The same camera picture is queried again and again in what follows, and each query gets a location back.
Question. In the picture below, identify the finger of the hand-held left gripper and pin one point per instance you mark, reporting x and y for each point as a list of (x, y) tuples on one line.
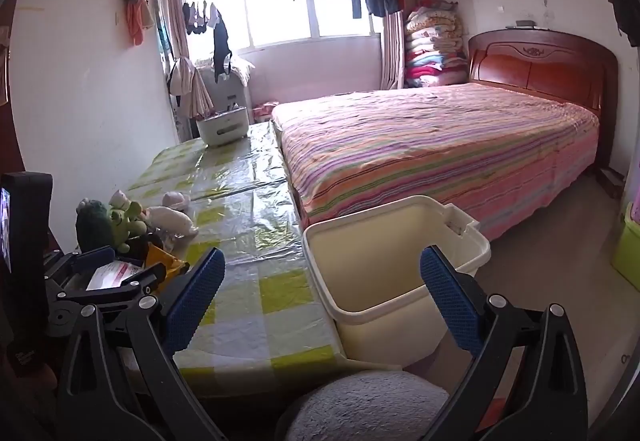
[(140, 278), (97, 255)]

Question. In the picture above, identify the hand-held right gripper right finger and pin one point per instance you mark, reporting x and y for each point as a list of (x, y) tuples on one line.
[(450, 296)]

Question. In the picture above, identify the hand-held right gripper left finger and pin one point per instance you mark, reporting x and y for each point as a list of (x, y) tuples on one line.
[(195, 301)]

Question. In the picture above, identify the light green plush toy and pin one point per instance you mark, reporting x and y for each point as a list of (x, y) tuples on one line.
[(127, 226)]

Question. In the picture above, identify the cream plastic bin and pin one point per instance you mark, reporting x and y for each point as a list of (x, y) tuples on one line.
[(370, 261)]

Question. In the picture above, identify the yellow snack packet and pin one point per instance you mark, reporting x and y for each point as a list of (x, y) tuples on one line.
[(167, 266)]

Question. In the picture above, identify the small white plush toy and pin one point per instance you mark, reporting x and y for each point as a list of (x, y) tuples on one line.
[(119, 198)]

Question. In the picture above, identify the pink white plush toy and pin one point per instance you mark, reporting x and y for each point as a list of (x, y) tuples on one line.
[(175, 200)]

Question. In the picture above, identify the grey fuzzy stool cushion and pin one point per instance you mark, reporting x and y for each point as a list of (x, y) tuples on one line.
[(360, 406)]

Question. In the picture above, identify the bed with striped sheet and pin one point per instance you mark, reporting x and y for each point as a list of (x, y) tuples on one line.
[(425, 141)]

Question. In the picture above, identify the white basket on table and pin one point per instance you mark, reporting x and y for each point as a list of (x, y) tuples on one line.
[(222, 128)]

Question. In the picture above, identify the green storage box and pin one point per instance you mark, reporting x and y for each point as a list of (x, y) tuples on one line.
[(627, 246)]

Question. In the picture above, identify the white cloth bundle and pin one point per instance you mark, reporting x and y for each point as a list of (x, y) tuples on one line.
[(187, 81)]

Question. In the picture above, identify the small wooden box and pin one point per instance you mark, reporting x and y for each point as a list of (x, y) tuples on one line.
[(611, 181)]

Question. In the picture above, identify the pink cloth on floor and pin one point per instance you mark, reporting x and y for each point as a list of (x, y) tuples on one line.
[(264, 112)]

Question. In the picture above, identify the white floor cabinet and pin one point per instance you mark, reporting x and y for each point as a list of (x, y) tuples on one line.
[(232, 98)]

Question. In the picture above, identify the orange cloth on hook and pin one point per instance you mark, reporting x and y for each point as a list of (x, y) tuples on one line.
[(135, 18)]

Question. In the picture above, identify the black hanging garment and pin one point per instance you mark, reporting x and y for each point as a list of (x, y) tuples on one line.
[(222, 46)]

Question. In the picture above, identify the wooden headboard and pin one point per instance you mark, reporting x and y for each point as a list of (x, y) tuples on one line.
[(540, 66)]

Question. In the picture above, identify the stack of folded quilts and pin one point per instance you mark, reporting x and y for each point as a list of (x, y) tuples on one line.
[(432, 46)]

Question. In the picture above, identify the rack of hanging socks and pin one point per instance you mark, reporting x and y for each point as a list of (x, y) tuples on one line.
[(197, 18)]

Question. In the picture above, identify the small grey object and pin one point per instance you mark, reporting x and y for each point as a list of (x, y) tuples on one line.
[(525, 24)]

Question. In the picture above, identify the window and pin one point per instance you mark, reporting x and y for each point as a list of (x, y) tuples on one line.
[(280, 21)]

